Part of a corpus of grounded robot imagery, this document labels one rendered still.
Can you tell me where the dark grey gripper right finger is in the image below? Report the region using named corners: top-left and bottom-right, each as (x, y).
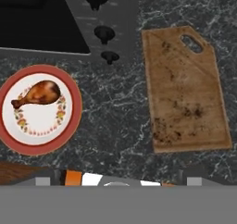
top-left (177, 168), bottom-right (230, 187)

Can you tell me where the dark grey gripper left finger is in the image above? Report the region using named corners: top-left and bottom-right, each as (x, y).
top-left (13, 168), bottom-right (62, 187)

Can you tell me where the brown wooden drawer front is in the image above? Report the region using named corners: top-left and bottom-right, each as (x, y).
top-left (0, 161), bottom-right (54, 186)

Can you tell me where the red rimmed floral plate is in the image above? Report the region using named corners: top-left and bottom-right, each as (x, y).
top-left (0, 64), bottom-right (83, 156)

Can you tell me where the wooden cutting board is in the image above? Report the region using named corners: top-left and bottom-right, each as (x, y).
top-left (141, 25), bottom-right (233, 155)

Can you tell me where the white and orange object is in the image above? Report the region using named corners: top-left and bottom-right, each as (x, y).
top-left (139, 180), bottom-right (176, 187)

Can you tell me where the grey round object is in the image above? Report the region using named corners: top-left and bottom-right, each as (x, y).
top-left (103, 180), bottom-right (131, 187)

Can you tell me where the roasted chicken drumstick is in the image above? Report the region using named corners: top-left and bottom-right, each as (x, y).
top-left (10, 80), bottom-right (62, 110)

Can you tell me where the black tap knob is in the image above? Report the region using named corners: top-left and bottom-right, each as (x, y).
top-left (94, 25), bottom-right (116, 45)
top-left (100, 50), bottom-right (120, 66)

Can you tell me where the black sink with grey rim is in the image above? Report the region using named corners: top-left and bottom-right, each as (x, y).
top-left (0, 0), bottom-right (141, 66)

